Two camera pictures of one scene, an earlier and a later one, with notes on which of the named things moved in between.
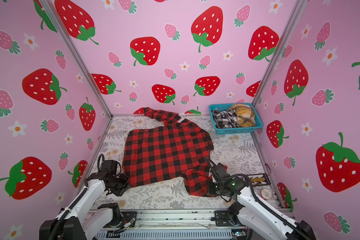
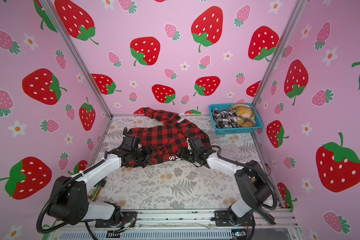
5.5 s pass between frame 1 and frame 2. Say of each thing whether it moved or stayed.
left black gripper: moved
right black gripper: moved
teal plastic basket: stayed
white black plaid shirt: stayed
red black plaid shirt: moved
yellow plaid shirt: stayed
